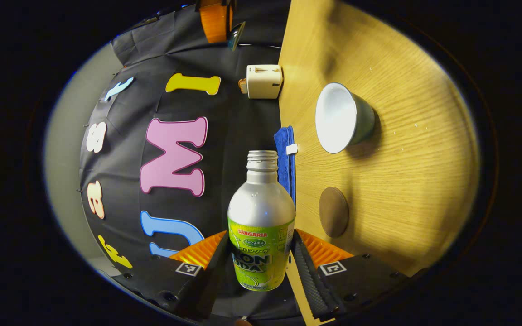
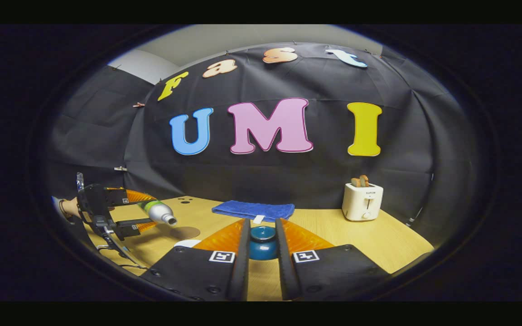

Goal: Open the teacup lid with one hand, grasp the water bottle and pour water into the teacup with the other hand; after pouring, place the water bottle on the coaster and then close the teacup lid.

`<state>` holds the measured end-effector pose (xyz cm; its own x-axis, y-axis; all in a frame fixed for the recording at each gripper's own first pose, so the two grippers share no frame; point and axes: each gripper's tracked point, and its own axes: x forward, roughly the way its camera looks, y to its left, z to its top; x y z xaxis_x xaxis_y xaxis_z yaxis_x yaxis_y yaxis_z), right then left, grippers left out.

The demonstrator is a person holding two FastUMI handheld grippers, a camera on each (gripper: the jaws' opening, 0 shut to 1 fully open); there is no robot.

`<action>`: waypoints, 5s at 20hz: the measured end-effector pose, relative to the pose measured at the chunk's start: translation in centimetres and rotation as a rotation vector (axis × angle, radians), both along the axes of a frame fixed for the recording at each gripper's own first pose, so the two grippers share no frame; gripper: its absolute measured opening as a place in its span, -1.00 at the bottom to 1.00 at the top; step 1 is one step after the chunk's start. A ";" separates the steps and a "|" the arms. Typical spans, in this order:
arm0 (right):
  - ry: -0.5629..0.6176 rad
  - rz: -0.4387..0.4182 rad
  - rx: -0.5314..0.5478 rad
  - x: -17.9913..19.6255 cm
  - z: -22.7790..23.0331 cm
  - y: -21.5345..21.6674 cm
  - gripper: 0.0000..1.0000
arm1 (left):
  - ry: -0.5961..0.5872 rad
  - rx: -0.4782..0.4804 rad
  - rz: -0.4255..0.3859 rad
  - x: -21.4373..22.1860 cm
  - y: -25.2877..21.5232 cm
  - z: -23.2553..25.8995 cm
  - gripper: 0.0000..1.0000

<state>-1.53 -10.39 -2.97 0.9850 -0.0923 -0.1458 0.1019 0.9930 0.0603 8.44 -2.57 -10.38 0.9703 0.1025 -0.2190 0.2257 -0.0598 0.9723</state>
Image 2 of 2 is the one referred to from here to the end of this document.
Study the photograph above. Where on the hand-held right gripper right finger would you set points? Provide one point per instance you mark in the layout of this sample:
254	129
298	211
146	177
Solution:
284	267

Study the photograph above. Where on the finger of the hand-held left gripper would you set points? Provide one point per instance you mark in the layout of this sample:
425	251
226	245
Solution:
136	195
138	224

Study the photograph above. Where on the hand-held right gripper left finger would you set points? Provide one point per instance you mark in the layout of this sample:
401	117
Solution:
241	267

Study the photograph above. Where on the silver green water bottle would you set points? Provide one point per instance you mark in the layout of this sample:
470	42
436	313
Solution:
159	211

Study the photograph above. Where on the round brown coaster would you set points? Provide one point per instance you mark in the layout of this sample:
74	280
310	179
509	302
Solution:
185	232

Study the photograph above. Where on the blue folded towel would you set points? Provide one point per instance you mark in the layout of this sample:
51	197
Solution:
252	210

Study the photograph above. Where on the black backdrop cloth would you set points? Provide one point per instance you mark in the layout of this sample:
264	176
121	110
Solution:
288	181

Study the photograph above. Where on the white toaster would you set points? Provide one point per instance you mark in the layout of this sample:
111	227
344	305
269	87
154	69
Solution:
363	202

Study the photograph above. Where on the brown toast slices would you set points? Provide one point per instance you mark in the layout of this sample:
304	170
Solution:
360	181

